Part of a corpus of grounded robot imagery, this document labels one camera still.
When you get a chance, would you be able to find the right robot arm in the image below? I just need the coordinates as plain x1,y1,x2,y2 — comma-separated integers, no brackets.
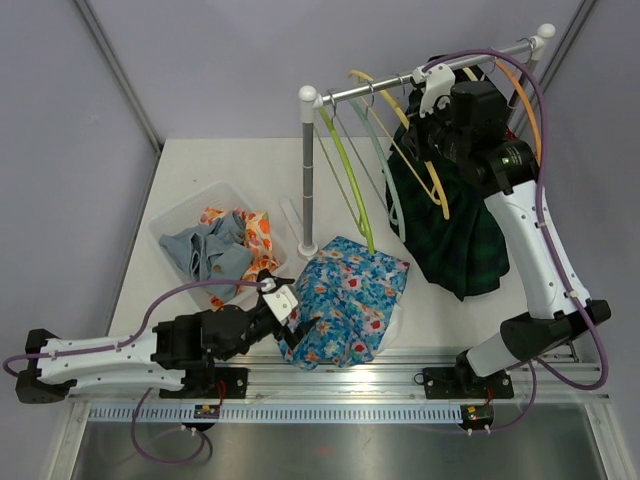
393,81,611,396

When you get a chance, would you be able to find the yellow hanger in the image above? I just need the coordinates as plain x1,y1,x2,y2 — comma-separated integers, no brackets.
348,68,451,220

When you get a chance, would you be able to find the light blue denim garment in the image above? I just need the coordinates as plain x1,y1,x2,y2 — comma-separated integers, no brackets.
159,210,254,282

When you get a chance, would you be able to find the aluminium rail frame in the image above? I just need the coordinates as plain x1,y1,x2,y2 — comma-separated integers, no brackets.
44,349,639,479

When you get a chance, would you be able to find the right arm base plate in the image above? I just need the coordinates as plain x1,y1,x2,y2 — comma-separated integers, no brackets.
413,367,514,400

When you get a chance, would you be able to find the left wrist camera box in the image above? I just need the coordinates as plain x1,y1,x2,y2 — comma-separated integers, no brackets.
264,293,299,325

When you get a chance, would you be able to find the red polka dot garment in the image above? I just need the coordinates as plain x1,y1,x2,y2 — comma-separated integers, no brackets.
506,128,518,141

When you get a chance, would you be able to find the white plastic basket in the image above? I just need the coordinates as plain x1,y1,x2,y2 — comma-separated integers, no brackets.
148,181,291,285

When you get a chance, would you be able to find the cream hanger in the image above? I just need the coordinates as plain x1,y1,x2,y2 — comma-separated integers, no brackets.
462,67,479,81

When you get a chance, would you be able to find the orange floral skirt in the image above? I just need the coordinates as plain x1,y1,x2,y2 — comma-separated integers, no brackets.
199,207,280,283

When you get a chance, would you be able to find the white clothes rack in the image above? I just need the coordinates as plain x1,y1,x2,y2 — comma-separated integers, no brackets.
279,22,558,261

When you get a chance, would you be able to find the lime green hanger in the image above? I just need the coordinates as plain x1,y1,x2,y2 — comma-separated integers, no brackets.
313,90,375,253

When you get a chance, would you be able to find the orange hanger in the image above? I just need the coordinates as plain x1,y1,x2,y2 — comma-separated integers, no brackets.
495,59,542,165

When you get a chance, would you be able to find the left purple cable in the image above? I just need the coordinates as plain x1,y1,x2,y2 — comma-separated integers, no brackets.
2,278,266,464

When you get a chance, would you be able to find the pale mint hanger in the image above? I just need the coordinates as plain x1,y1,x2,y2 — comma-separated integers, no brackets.
348,99,406,243

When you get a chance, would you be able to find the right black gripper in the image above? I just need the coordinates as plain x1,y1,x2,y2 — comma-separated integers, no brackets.
405,96,470,165

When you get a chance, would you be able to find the blue floral skirt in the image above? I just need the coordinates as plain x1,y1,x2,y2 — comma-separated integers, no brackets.
278,236,409,370

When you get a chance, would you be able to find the dark green plaid garment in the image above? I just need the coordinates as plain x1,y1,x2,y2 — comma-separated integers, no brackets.
384,53,512,301

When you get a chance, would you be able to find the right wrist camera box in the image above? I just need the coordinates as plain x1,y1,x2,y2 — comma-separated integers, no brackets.
411,63,455,118

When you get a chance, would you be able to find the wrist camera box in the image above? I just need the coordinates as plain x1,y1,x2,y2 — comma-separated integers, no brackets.
264,293,299,325
411,63,455,118

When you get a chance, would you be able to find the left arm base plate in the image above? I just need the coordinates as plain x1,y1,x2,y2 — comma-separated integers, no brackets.
159,367,249,400

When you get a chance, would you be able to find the white slotted cable duct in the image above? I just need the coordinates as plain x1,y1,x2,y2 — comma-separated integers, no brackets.
88,403,462,424

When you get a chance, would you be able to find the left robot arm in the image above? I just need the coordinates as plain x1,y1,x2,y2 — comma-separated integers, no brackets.
3,270,313,404

